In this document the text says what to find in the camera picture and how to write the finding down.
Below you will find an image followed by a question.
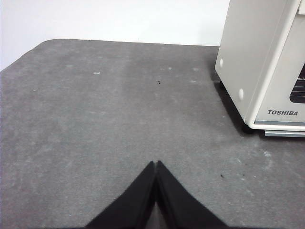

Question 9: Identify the oven door with beige handle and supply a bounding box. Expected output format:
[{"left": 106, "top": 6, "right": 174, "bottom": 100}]
[{"left": 253, "top": 7, "right": 305, "bottom": 125}]

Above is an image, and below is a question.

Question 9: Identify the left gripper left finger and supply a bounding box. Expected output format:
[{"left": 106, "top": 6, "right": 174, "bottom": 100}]
[{"left": 85, "top": 160, "right": 157, "bottom": 229}]

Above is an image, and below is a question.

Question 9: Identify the silver crumb tray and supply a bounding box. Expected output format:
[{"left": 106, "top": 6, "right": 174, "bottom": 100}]
[{"left": 264, "top": 129, "right": 305, "bottom": 138}]

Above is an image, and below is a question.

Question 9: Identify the cream Toshiba toaster oven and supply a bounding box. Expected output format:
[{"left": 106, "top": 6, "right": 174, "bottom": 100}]
[{"left": 214, "top": 0, "right": 305, "bottom": 138}]

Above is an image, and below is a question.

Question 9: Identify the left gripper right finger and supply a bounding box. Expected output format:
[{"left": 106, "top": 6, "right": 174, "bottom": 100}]
[{"left": 155, "top": 160, "right": 230, "bottom": 229}]

